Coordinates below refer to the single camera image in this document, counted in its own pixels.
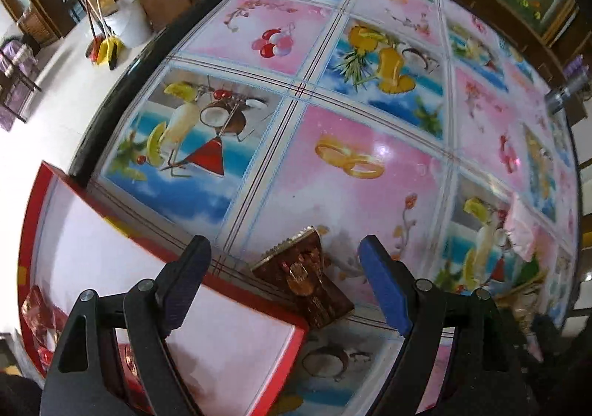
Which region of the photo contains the dark red snack packet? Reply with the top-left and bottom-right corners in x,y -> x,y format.
118,342 -> 139,386

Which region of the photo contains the dark wooden door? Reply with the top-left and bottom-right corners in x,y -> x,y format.
0,0 -> 63,44

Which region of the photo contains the grey metal cup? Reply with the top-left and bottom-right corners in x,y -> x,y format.
546,74 -> 592,114

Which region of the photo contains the red cardboard box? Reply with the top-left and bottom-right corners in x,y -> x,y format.
16,161 -> 310,416

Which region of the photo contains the white plastic bucket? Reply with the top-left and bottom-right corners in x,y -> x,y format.
102,0 -> 153,49

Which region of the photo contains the brown gold snack packet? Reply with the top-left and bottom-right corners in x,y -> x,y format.
250,225 -> 356,330

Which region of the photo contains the gold clear snack packet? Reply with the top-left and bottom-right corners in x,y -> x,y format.
497,275 -> 544,361

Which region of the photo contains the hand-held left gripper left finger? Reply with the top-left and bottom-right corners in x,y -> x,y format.
39,235 -> 212,416

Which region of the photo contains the dark wooden chair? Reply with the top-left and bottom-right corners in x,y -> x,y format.
0,48 -> 43,123

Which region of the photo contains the pale pink snack packet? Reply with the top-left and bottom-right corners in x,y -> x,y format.
503,194 -> 539,263

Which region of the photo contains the purple cushioned chair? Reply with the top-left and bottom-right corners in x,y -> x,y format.
0,39 -> 40,132

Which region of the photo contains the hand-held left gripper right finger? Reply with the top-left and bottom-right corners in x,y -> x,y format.
358,235 -> 539,416

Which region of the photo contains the printed fruit tablecloth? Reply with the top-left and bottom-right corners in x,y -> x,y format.
90,0 -> 581,416

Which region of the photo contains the yellow dustpan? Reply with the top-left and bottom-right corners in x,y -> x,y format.
90,0 -> 125,71

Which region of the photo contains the pink brown snack packet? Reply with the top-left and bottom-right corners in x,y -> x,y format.
21,285 -> 63,375

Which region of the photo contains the red broom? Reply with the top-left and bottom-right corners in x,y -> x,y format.
74,0 -> 105,63

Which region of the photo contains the black dining table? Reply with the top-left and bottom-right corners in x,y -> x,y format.
69,0 -> 592,416

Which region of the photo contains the purple plastic bag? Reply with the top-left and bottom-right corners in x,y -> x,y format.
563,54 -> 590,79

